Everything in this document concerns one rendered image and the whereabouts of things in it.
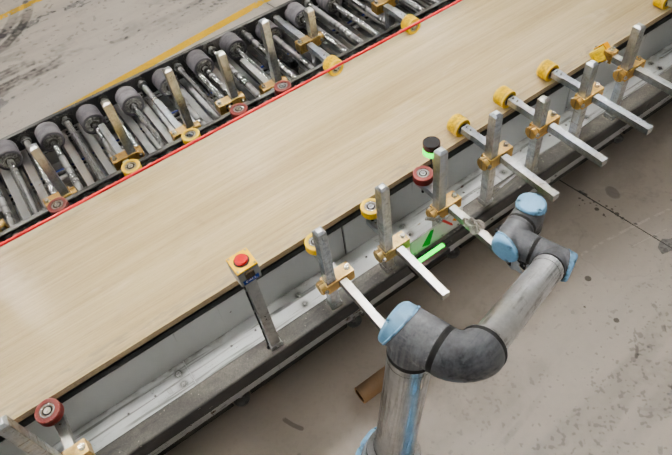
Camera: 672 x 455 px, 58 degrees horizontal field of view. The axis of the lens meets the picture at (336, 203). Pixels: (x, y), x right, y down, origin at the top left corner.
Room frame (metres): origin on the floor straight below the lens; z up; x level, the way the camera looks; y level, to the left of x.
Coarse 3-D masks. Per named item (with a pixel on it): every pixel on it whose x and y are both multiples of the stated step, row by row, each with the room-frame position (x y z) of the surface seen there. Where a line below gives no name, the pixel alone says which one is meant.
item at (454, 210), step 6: (420, 186) 1.52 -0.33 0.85; (426, 186) 1.51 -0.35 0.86; (432, 186) 1.50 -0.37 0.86; (426, 192) 1.50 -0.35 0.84; (432, 192) 1.47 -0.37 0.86; (432, 198) 1.46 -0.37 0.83; (450, 210) 1.38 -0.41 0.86; (456, 210) 1.37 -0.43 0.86; (456, 216) 1.35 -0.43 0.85; (462, 216) 1.34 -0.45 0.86; (468, 216) 1.33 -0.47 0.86; (462, 222) 1.32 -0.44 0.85; (480, 234) 1.24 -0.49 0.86; (486, 234) 1.24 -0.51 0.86; (480, 240) 1.24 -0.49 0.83; (486, 240) 1.21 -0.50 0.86
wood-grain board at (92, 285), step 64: (512, 0) 2.55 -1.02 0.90; (576, 0) 2.47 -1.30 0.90; (640, 0) 2.38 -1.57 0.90; (384, 64) 2.23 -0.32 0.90; (448, 64) 2.15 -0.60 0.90; (512, 64) 2.08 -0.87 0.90; (576, 64) 2.01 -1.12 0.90; (256, 128) 1.95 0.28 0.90; (320, 128) 1.88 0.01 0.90; (384, 128) 1.82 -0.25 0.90; (128, 192) 1.70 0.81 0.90; (192, 192) 1.64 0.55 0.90; (256, 192) 1.59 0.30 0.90; (320, 192) 1.53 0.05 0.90; (0, 256) 1.48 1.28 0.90; (64, 256) 1.43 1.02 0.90; (128, 256) 1.38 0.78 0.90; (192, 256) 1.33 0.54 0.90; (256, 256) 1.28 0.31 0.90; (0, 320) 1.20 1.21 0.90; (64, 320) 1.15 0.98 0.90; (128, 320) 1.11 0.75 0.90; (0, 384) 0.95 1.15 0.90; (64, 384) 0.92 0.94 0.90
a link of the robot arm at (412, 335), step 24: (408, 312) 0.67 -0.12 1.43; (384, 336) 0.64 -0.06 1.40; (408, 336) 0.62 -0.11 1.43; (432, 336) 0.60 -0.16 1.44; (408, 360) 0.59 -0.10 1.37; (432, 360) 0.56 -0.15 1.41; (384, 384) 0.61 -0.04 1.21; (408, 384) 0.57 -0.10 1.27; (384, 408) 0.58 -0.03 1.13; (408, 408) 0.55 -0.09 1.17; (384, 432) 0.55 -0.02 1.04; (408, 432) 0.54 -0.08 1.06
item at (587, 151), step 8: (512, 96) 1.81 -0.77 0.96; (512, 104) 1.78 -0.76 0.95; (520, 104) 1.76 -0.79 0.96; (520, 112) 1.74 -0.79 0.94; (528, 112) 1.71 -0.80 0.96; (552, 128) 1.60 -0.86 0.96; (560, 128) 1.59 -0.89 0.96; (560, 136) 1.56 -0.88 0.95; (568, 136) 1.55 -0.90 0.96; (568, 144) 1.53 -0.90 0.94; (576, 144) 1.50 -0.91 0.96; (584, 144) 1.49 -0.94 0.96; (584, 152) 1.46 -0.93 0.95; (592, 152) 1.45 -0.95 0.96; (592, 160) 1.43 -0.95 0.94; (600, 160) 1.40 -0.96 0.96
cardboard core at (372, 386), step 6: (384, 366) 1.18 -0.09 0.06; (378, 372) 1.15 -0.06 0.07; (372, 378) 1.13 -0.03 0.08; (378, 378) 1.12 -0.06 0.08; (360, 384) 1.11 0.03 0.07; (366, 384) 1.10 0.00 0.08; (372, 384) 1.10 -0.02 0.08; (378, 384) 1.10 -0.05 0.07; (360, 390) 1.08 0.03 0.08; (366, 390) 1.08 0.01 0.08; (372, 390) 1.07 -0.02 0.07; (378, 390) 1.08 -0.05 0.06; (360, 396) 1.08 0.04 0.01; (366, 396) 1.05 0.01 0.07; (372, 396) 1.06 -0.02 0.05; (366, 402) 1.04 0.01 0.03
